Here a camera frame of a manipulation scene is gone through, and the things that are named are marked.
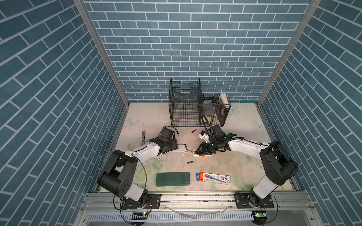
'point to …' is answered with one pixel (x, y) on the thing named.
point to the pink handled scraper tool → (143, 137)
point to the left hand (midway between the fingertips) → (174, 145)
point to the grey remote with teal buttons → (181, 148)
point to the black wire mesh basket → (187, 105)
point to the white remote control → (194, 154)
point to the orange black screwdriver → (195, 152)
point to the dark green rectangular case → (172, 179)
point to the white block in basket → (224, 100)
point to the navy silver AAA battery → (188, 162)
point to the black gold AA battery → (193, 131)
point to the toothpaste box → (213, 178)
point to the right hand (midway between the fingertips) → (196, 151)
